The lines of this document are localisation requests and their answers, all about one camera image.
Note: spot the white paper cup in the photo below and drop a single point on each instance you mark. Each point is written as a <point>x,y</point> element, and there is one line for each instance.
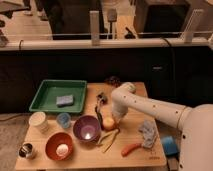
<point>39,121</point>

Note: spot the white horizontal rail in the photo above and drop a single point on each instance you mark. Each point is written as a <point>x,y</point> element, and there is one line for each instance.
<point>102,44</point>

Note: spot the green plastic tray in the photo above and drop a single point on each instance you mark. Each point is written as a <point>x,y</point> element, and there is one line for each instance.
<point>46,96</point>

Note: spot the purple bowl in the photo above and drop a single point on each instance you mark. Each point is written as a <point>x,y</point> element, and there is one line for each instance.
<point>87,128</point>

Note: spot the orange yellow ball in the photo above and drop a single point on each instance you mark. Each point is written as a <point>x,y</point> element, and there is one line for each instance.
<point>109,123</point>

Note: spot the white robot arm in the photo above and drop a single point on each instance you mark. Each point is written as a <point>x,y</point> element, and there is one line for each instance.
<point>196,124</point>

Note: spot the black handled kitchen tool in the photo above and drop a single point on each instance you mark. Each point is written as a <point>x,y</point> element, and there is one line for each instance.
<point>101,100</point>

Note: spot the small metal cup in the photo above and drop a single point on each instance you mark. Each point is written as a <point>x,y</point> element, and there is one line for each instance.
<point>27,151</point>

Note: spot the blue sponge in tray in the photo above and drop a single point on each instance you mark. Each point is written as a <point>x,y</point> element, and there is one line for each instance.
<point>64,100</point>

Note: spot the light blue cloth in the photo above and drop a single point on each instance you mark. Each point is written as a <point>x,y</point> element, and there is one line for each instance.
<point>149,133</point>

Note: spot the red bowl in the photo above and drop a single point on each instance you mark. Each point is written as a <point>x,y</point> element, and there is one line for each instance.
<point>59,146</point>

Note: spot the blue small cup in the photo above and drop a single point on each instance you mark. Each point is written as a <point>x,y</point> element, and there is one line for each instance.
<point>64,120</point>

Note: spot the dark grape bunch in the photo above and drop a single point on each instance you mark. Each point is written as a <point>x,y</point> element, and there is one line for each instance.
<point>113,81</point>

